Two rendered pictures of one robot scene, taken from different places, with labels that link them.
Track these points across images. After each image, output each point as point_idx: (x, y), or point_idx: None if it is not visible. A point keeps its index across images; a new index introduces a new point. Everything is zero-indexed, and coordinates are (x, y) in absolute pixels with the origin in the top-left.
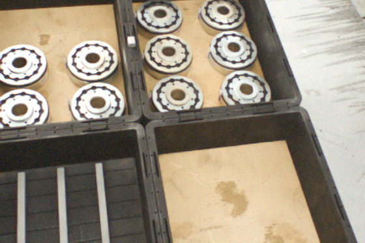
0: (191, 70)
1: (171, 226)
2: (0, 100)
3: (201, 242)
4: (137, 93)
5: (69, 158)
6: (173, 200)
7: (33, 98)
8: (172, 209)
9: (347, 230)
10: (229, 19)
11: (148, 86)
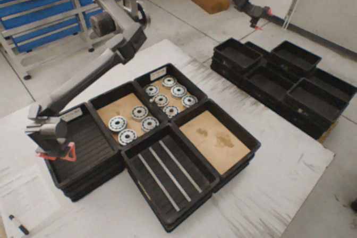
0: (169, 102)
1: None
2: (119, 136)
3: (201, 147)
4: (162, 114)
5: (151, 143)
6: None
7: (128, 131)
8: None
9: (238, 124)
10: (172, 82)
11: None
